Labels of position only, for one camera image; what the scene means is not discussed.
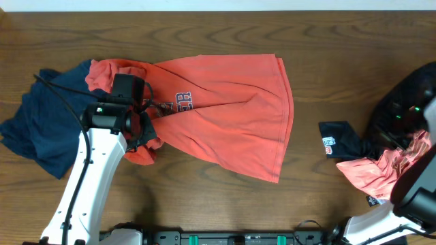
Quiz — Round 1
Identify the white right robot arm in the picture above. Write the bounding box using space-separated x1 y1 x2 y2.
337 100 435 244

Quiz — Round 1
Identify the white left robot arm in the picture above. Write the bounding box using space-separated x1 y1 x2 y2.
39 102 150 245

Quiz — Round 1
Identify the black left camera cable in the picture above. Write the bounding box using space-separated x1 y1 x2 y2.
33 73 113 245

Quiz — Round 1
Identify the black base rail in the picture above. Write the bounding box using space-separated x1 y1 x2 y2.
99 224 341 245

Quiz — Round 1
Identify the red soccer t-shirt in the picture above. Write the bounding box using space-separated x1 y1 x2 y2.
85 54 294 183

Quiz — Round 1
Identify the pink and black jersey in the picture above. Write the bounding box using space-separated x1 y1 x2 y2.
318 61 436 208

